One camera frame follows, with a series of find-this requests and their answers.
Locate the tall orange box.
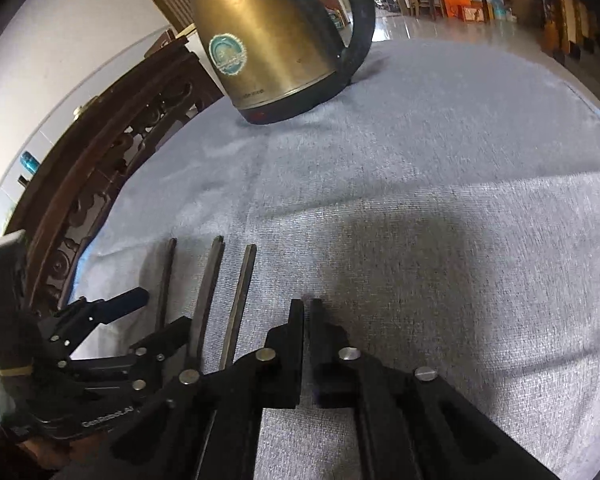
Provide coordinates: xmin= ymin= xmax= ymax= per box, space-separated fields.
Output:
xmin=440 ymin=0 xmax=473 ymax=21

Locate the person's left hand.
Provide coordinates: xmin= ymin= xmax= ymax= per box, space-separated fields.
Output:
xmin=19 ymin=435 xmax=113 ymax=480

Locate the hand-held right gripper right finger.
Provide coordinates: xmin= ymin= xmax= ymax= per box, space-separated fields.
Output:
xmin=309 ymin=299 xmax=561 ymax=480

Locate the grey tablecloth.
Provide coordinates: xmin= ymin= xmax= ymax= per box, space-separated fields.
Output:
xmin=72 ymin=37 xmax=600 ymax=480

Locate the wooden stair railing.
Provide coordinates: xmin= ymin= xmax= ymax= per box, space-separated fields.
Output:
xmin=530 ymin=0 xmax=600 ymax=66

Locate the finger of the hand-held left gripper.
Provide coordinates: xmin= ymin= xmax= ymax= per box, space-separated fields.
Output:
xmin=40 ymin=287 xmax=149 ymax=348
xmin=72 ymin=316 xmax=193 ymax=392

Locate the carved dark wooden sideboard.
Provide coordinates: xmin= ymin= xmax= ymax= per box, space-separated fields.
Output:
xmin=2 ymin=27 xmax=226 ymax=321

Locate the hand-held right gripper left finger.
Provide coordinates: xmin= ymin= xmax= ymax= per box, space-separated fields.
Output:
xmin=111 ymin=299 xmax=306 ymax=480

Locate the bronze electric kettle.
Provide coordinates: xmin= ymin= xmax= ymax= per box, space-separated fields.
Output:
xmin=176 ymin=0 xmax=376 ymax=125

